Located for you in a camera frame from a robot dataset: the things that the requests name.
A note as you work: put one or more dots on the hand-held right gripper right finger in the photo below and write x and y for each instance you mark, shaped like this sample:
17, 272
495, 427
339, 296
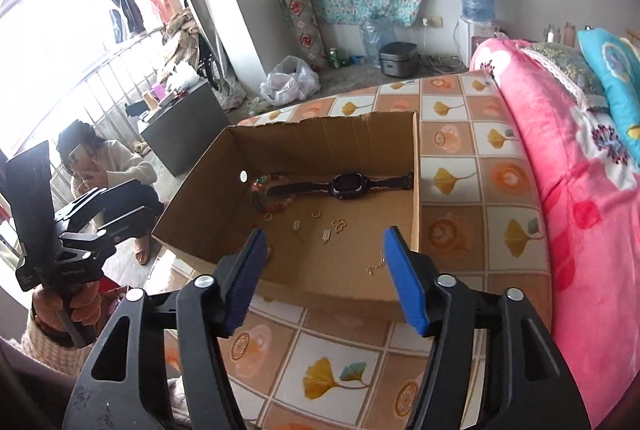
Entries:
407, 280

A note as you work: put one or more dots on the empty blue water jug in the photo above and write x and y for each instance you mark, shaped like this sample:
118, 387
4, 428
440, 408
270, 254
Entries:
375, 35

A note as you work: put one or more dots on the white water dispenser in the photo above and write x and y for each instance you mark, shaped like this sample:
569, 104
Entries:
467, 40

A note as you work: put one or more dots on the person's left hand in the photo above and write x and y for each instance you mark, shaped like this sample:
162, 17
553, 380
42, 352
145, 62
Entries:
86, 305

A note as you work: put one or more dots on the brown cardboard box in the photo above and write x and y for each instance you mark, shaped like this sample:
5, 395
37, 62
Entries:
300, 270

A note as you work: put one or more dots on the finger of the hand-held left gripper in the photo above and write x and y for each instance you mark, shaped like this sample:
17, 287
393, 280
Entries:
130, 217
100, 197

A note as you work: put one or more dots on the white wall socket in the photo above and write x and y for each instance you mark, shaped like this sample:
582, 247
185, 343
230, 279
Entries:
434, 22

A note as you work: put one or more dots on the rolled floral mat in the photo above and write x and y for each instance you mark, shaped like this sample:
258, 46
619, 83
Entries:
302, 25

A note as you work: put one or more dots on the white plastic bag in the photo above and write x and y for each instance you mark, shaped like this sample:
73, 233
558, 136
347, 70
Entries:
290, 82

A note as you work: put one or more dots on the grey lace-trimmed pillow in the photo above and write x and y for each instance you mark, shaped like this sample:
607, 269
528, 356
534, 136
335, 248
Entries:
560, 60

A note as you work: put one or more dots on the grey low cabinet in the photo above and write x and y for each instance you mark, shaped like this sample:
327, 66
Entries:
190, 130

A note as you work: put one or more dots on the small pink box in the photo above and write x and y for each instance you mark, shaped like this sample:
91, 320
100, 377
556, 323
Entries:
159, 90

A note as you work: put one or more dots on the pile of beige cloths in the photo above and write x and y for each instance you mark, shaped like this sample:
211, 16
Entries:
184, 30

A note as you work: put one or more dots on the person's grey garment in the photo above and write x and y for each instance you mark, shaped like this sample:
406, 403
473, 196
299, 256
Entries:
40, 390

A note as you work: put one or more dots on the black wheel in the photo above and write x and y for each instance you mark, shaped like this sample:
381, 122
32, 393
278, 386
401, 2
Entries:
210, 65

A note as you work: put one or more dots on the blue floral pillow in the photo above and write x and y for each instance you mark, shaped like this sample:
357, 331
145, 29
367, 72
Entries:
615, 70

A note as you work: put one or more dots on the grey rice cooker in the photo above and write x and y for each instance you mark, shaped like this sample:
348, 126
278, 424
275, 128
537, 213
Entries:
397, 60

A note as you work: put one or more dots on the dark blue and pink watch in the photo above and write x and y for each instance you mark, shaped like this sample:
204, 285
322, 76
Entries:
347, 184

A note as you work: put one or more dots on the hanging dark jacket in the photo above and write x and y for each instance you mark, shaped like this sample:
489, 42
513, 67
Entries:
125, 7

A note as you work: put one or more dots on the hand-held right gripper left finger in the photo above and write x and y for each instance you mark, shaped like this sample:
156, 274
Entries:
247, 280

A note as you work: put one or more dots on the silver clover-shaped earring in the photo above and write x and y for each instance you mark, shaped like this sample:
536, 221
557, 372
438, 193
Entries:
340, 224

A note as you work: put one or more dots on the person's left forearm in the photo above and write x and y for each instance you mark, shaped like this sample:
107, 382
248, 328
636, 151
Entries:
40, 346

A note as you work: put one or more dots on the pink floral blanket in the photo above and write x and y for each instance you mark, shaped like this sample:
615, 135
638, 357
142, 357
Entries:
575, 210

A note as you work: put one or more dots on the green drink can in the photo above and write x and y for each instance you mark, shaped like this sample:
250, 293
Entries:
333, 58

